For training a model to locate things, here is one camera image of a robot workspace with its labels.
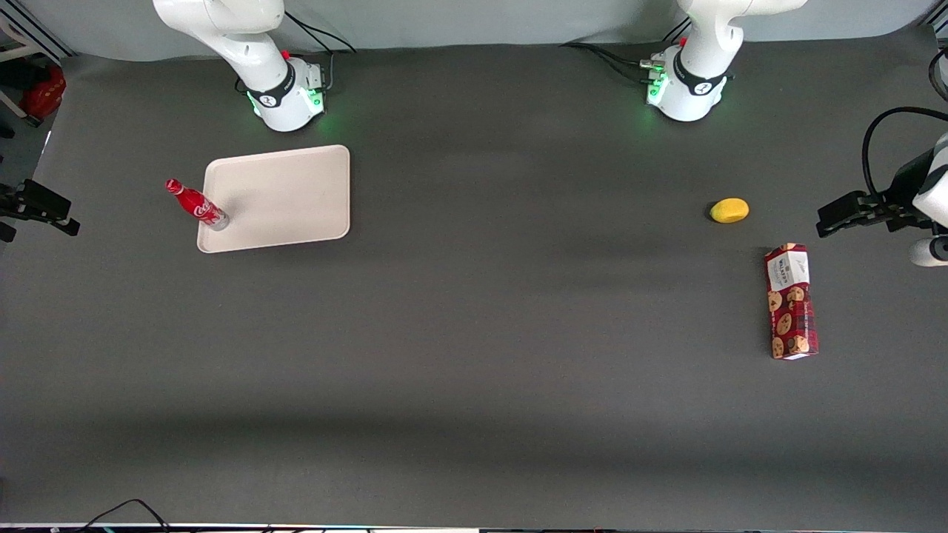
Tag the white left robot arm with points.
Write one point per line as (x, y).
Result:
(692, 81)

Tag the aluminium frame profile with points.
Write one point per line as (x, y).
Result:
(33, 29)

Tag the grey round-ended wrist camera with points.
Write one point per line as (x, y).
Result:
(929, 252)

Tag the red coke bottle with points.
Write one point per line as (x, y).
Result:
(196, 206)

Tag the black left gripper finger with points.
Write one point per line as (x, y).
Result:
(898, 217)
(843, 213)

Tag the beige plastic tray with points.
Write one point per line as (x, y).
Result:
(285, 196)

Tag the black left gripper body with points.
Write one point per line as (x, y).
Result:
(905, 181)

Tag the red round object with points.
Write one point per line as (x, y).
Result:
(43, 92)

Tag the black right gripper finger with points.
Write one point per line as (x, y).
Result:
(6, 232)
(48, 207)

